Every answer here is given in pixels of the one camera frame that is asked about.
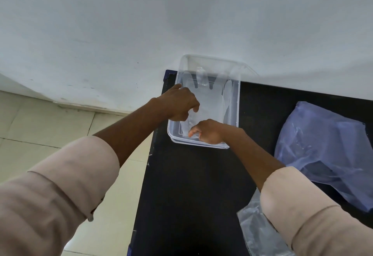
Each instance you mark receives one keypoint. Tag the person's right hand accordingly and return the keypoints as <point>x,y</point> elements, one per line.
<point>214,132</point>

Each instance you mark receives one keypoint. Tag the person's left hand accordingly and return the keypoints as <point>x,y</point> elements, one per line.
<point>179,101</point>

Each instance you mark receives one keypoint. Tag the person's left fingers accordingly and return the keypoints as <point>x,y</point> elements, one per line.
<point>194,104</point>

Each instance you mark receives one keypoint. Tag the person's right fingers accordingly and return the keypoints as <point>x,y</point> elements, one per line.
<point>194,130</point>

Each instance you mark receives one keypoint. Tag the person's left forearm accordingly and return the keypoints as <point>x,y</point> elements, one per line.
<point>87,171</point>

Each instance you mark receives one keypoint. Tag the person's right forearm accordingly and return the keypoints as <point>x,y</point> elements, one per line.
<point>291,206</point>

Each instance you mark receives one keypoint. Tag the clear plastic glove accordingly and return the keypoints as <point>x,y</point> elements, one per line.
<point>214,95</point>

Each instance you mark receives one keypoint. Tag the clear plastic storage container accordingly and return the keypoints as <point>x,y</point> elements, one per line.
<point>233,110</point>

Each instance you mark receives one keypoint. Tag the clear plastic bag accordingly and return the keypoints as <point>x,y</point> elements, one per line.
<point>256,229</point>

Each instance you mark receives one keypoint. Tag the blue plastic bag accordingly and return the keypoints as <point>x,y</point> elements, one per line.
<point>326,148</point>

